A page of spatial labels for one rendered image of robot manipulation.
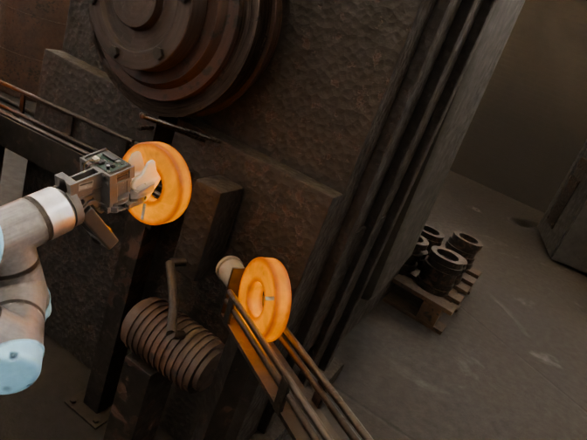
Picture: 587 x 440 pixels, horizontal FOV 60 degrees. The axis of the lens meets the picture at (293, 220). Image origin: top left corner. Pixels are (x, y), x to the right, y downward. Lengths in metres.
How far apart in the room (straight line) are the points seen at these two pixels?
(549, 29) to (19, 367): 6.77
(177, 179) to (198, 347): 0.36
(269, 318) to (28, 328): 0.38
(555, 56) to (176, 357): 6.38
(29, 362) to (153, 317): 0.45
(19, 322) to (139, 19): 0.64
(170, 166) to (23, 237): 0.29
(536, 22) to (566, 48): 0.47
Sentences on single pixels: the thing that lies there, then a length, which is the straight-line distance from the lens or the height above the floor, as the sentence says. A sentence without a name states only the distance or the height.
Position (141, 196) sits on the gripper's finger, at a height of 0.83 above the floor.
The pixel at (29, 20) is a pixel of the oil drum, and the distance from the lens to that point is 4.07.
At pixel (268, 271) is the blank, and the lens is 0.92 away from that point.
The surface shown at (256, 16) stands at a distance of 1.07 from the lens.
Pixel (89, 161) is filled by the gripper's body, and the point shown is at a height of 0.88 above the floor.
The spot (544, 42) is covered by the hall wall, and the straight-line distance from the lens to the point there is 7.05.
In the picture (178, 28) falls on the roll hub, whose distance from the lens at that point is 1.07.
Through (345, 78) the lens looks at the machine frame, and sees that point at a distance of 1.14.
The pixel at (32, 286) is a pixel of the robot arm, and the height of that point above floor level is 0.72.
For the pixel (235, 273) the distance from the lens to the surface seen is 1.01.
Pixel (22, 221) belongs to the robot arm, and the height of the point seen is 0.81.
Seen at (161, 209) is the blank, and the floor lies 0.79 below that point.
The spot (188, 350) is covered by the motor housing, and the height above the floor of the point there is 0.52.
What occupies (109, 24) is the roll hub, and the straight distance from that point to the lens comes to 1.21.
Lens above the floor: 1.20
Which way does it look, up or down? 21 degrees down
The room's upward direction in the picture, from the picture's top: 21 degrees clockwise
